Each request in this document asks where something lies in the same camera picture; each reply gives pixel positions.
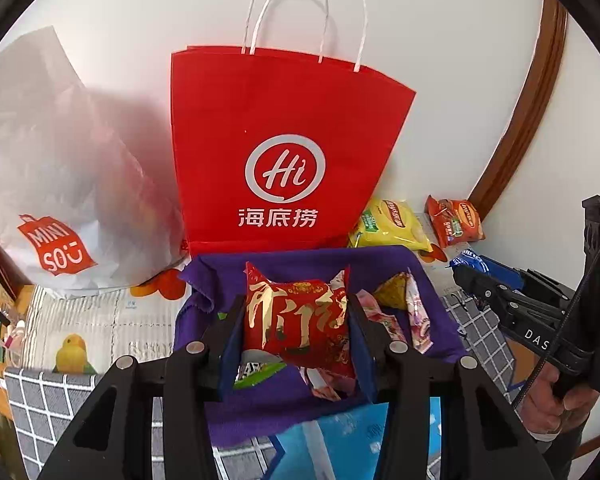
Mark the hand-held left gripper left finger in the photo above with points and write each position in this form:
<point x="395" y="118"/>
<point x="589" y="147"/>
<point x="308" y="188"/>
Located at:
<point x="230" y="355"/>

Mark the red patterned book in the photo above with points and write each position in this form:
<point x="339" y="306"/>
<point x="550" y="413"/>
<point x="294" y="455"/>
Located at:
<point x="0" y="260"/>

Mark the person's right forearm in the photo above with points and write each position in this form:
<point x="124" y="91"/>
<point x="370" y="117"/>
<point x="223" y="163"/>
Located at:
<point x="555" y="455"/>

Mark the blue tissue pack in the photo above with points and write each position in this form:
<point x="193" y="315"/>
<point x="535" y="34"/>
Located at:
<point x="345" y="440"/>

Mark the purple towel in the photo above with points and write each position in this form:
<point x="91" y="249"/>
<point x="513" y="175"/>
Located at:
<point x="280" y="410"/>

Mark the brown wooden door frame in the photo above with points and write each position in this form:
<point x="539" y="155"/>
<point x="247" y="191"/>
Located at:
<point x="525" y="110"/>

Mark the yellow chip bag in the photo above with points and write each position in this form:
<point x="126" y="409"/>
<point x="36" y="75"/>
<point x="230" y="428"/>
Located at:
<point x="395" y="220"/>

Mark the green snack packet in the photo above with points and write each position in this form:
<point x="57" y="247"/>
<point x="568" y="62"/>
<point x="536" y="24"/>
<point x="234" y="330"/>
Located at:
<point x="257" y="377"/>

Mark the orange-red chip bag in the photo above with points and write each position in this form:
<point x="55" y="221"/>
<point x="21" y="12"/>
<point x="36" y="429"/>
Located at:
<point x="455" y="222"/>

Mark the white plastic shopping bag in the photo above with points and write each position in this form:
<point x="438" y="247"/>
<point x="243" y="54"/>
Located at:
<point x="55" y="160"/>

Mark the yellow triangular snack packet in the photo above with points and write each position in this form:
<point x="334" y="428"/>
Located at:
<point x="392" y="292"/>

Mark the grey checked blanket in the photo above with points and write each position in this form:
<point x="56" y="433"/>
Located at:
<point x="40" y="400"/>

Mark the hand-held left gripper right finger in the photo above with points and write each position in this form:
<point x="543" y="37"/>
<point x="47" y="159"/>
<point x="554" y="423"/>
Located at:
<point x="362" y="355"/>

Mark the red gold-print snack packet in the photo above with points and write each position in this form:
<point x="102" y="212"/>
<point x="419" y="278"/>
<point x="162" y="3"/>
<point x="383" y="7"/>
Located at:
<point x="295" y="320"/>

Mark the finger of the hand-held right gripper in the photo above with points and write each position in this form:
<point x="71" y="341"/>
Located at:
<point x="505" y="272"/>
<point x="485" y="287"/>

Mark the white red-print snack packet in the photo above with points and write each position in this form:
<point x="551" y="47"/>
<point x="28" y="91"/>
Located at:
<point x="417" y="315"/>

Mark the red paper bag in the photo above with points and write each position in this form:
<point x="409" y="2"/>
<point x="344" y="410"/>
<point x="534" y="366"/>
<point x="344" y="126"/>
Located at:
<point x="285" y="110"/>

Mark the person's right hand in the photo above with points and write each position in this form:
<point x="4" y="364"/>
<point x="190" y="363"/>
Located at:
<point x="555" y="412"/>

